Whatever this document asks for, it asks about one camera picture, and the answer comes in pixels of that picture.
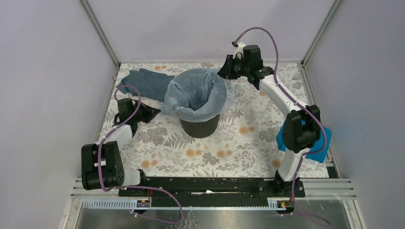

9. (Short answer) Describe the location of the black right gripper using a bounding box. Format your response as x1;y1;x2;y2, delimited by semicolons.
216;55;250;80

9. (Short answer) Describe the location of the light blue plastic trash bag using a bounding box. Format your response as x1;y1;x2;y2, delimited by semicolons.
161;68;235;123

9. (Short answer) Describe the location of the black plastic trash bin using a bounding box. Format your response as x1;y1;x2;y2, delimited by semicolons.
180;114;220;138

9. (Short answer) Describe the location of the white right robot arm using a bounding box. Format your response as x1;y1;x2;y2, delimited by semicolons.
218;42;327;197

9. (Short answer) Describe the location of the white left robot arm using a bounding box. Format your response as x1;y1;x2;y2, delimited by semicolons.
81;98;160;196

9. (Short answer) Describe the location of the grey-blue crumpled cloth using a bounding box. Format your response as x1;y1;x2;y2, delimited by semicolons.
117;68;175;102

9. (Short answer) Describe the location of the floral patterned table mat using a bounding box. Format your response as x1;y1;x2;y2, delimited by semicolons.
95;62;330;178

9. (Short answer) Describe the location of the bright blue cloth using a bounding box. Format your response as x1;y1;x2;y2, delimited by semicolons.
276;123;331;163

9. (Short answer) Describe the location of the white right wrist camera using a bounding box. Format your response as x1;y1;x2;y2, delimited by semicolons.
232;41;246;60

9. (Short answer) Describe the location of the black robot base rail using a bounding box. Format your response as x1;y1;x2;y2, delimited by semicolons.
118;177;292;208

